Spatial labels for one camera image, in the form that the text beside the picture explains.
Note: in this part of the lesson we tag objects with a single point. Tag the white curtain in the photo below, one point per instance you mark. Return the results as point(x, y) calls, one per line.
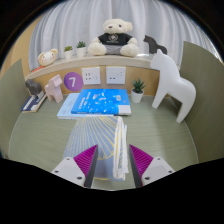
point(83, 20)

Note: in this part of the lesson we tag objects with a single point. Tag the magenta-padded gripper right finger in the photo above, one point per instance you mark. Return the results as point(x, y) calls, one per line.
point(156, 169)

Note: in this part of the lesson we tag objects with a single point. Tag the dark blue book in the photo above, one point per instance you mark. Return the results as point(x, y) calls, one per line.
point(31, 104)

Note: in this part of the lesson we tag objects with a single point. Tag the large white horse figure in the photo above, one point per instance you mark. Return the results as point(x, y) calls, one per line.
point(173, 83)

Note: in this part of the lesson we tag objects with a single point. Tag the green partition panel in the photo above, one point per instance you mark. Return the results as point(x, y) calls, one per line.
point(11, 106)
point(206, 100)

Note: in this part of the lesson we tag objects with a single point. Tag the black horse figure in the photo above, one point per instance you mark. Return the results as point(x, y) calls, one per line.
point(153, 45)

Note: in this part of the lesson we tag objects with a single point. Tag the bright blue book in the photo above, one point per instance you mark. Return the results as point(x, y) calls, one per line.
point(100, 101)

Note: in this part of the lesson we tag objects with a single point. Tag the round cream plush toy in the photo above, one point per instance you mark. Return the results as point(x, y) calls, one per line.
point(47, 57)

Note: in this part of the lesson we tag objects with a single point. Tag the small potted plant, white pot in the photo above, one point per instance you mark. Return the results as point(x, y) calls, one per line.
point(137, 96)
point(81, 51)
point(68, 54)

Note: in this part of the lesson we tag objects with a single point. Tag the grey horse figure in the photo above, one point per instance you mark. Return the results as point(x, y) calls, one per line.
point(32, 87)

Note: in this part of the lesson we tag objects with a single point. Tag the white wall socket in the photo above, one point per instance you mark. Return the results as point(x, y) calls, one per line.
point(116, 75)
point(91, 76)

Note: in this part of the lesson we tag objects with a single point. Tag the cream teddy bear, black shirt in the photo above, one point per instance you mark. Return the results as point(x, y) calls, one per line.
point(115, 38)

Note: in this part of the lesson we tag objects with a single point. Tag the purple round number sign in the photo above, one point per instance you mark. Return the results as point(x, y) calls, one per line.
point(73, 81)

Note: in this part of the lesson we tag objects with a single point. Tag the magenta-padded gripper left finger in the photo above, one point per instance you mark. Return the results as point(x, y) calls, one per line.
point(68, 170)

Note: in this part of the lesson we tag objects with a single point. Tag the wooden ledge shelf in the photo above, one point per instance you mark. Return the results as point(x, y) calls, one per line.
point(100, 61)

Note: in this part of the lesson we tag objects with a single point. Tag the pink horse figure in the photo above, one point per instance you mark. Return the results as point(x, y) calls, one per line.
point(54, 89)

